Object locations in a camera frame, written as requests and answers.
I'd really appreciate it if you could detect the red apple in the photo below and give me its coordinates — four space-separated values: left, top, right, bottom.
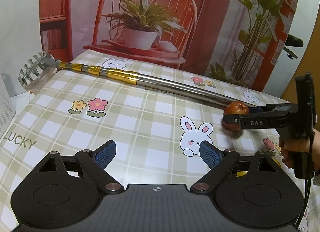
221 101 250 132

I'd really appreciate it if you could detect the person right hand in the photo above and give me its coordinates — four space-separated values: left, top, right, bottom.
278 127 320 170

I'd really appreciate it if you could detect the wooden board panel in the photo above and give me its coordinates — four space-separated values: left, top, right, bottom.
281 12 320 131

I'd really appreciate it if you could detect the checkered bunny tablecloth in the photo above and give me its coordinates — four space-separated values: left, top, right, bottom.
1 50 319 231

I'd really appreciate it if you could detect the black stand with knob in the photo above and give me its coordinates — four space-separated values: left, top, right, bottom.
283 34 304 60

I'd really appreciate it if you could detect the white perforated plastic basket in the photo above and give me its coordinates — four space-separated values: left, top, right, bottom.
0 76 16 136

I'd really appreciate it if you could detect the telescopic metal back scratcher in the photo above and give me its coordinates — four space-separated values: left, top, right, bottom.
17 51 258 112

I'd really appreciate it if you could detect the printed room backdrop cloth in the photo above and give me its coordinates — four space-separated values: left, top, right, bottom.
40 0 298 91

